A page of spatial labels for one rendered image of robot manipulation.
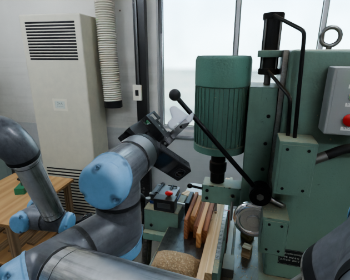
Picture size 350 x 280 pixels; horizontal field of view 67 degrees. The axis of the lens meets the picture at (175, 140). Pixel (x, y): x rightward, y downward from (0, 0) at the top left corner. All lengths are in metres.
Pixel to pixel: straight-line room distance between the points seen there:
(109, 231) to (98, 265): 0.14
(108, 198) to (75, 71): 1.92
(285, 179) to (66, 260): 0.57
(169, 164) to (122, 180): 0.20
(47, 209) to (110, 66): 1.48
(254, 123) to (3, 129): 0.70
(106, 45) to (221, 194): 1.63
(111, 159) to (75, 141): 2.01
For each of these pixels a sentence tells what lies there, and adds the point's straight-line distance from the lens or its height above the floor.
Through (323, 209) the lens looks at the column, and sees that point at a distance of 0.90.
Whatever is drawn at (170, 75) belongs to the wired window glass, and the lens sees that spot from 2.35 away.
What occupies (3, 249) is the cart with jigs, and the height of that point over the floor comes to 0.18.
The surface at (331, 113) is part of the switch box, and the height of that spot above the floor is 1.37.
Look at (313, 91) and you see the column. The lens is 0.78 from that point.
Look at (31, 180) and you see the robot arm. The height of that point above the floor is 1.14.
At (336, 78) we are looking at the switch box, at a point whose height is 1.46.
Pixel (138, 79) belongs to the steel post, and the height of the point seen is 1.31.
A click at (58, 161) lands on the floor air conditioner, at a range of 2.57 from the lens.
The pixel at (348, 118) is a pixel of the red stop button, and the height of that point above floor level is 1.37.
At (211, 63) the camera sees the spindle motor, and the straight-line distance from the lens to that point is 0.80.
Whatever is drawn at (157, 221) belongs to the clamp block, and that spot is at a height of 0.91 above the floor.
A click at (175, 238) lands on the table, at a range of 0.98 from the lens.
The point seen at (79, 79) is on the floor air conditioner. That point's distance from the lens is 2.25.
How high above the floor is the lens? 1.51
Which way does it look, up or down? 18 degrees down
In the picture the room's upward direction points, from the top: straight up
